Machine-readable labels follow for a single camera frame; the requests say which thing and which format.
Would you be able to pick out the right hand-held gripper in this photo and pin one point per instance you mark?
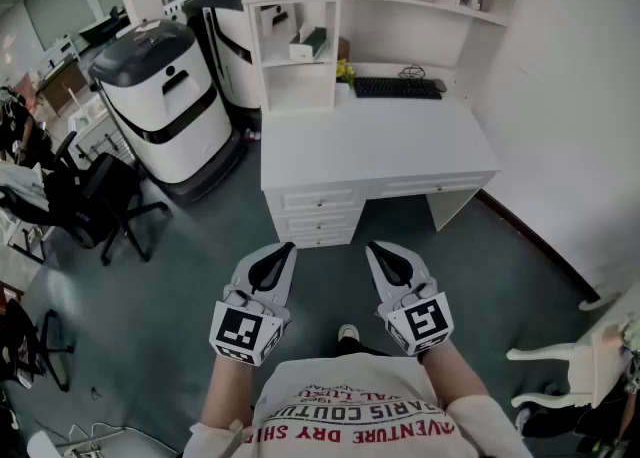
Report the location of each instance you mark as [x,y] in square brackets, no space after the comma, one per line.
[422,321]

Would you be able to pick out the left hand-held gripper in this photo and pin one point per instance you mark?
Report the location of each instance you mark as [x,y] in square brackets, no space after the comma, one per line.
[237,328]

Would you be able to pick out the green box of tissues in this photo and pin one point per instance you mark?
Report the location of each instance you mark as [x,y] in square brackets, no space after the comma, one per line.
[312,43]

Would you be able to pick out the white desk with hutch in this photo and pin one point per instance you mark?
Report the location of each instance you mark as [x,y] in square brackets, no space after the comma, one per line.
[400,36]

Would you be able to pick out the person's right forearm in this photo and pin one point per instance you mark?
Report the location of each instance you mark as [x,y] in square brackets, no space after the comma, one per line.
[452,376]

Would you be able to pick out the person's left forearm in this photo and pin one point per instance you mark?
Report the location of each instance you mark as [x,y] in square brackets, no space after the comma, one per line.
[227,391]

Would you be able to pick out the person's white shoe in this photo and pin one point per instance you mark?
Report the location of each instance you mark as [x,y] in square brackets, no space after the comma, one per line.
[348,332]

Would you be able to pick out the person's black trouser leg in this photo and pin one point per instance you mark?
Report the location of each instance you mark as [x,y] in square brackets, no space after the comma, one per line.
[357,347]

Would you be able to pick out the person's white printed shirt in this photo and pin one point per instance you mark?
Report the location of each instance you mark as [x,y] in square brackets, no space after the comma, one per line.
[350,411]

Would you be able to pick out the black keyboard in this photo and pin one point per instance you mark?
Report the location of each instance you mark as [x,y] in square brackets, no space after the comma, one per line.
[397,88]

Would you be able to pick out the black office chair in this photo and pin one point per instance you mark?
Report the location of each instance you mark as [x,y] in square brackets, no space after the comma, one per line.
[97,196]

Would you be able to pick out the grey computer mouse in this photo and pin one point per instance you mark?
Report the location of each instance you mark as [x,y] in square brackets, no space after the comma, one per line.
[439,85]

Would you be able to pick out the large white service robot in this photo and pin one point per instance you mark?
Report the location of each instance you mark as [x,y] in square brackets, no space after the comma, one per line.
[165,101]

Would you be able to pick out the yellow flower plant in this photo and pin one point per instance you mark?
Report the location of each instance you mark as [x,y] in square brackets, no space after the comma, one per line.
[345,73]

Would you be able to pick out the white carved chair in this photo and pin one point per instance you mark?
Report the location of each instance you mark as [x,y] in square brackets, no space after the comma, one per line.
[580,371]

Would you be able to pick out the white drawer cabinet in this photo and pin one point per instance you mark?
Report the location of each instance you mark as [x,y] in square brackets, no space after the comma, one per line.
[100,133]

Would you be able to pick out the tall white service robot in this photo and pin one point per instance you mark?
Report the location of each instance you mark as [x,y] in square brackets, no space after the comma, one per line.
[232,56]

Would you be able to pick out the small brown box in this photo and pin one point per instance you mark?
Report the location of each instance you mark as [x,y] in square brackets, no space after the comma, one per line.
[343,48]

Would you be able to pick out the white box with black mark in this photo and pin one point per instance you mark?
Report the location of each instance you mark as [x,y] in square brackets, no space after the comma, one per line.
[274,18]

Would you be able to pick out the brown wooden cabinet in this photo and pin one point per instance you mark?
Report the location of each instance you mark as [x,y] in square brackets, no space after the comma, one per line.
[62,86]

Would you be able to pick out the black frame chair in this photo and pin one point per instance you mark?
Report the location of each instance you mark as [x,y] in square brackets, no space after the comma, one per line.
[30,341]

